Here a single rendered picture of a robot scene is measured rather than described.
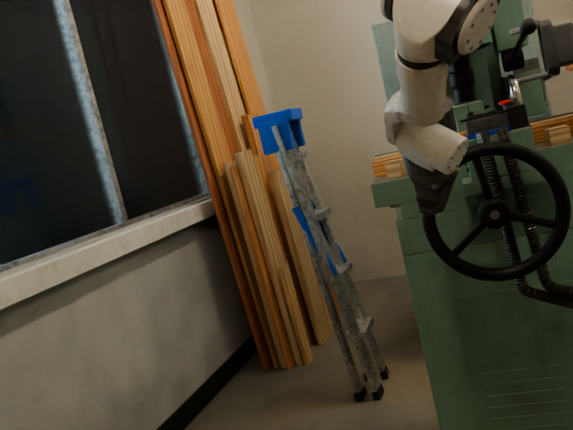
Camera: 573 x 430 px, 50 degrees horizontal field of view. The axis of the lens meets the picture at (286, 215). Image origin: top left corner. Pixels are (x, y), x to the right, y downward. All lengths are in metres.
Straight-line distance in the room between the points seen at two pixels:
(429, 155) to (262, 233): 1.91
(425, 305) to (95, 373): 1.20
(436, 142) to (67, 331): 1.51
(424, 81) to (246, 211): 2.03
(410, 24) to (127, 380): 1.85
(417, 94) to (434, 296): 0.76
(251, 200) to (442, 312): 1.46
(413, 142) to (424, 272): 0.59
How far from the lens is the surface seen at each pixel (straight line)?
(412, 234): 1.51
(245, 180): 2.82
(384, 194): 1.49
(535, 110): 1.80
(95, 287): 2.29
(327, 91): 4.08
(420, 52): 0.82
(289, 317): 2.92
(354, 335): 2.39
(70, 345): 2.17
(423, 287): 1.54
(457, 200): 1.49
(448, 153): 0.97
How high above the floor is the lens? 1.05
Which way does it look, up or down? 7 degrees down
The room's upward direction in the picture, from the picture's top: 13 degrees counter-clockwise
